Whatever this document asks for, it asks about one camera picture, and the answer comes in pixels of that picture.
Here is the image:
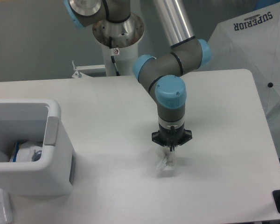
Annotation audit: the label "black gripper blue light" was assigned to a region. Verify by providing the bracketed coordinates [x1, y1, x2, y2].
[152, 125, 192, 151]

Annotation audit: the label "clear plastic wrapper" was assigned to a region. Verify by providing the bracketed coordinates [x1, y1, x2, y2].
[156, 147, 176, 178]

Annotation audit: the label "white plastic bag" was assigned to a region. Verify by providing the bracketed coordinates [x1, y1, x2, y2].
[15, 141, 42, 162]

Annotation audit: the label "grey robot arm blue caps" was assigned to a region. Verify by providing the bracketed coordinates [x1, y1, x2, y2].
[64, 0, 211, 151]

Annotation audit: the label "white trash can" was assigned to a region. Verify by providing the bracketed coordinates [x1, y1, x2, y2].
[0, 99, 75, 196]

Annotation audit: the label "white umbrella with lettering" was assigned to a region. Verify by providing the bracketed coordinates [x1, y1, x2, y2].
[200, 2, 280, 157]

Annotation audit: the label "blue yellow package in bin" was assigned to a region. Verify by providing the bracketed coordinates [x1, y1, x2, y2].
[9, 141, 40, 162]

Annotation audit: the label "white patterned packet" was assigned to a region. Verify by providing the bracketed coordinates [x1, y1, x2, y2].
[0, 189, 14, 224]

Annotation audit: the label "black cable on pedestal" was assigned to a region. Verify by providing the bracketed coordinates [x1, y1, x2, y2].
[108, 36, 121, 77]

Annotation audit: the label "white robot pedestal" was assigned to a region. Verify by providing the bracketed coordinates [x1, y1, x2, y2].
[92, 13, 144, 76]

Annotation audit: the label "white pedestal base brackets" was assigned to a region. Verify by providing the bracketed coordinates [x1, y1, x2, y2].
[72, 60, 106, 78]

